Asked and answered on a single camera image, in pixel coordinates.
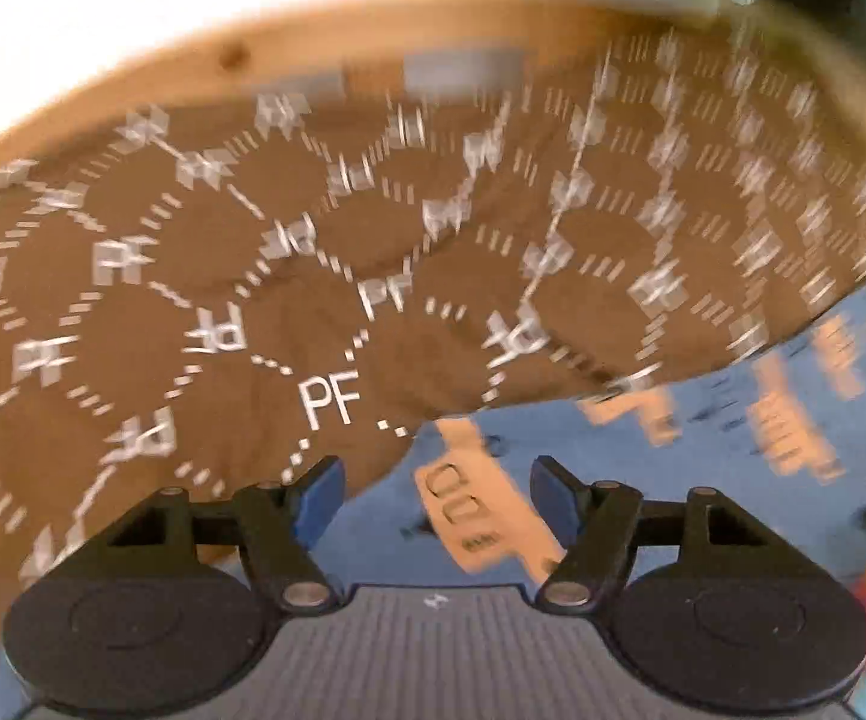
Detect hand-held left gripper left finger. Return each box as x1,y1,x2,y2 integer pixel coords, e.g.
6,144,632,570
107,456,346,610

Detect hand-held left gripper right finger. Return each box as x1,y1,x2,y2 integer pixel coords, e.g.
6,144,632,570
529,456,765,610

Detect blue pants with orange print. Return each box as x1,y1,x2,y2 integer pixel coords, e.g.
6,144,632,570
305,262,866,595

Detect brown patterned blanket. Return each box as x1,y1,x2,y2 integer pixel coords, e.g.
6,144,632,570
0,11,866,593

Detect wooden bed frame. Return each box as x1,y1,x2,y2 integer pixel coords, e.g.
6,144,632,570
0,0,866,188

